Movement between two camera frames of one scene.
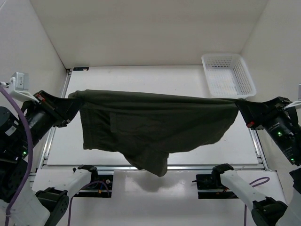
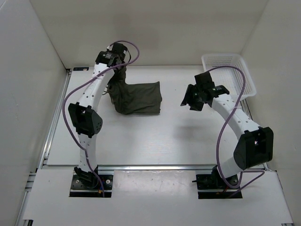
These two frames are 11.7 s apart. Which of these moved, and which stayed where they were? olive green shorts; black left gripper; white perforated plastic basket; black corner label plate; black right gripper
Moved: olive green shorts; black right gripper; black left gripper
Stayed: black corner label plate; white perforated plastic basket
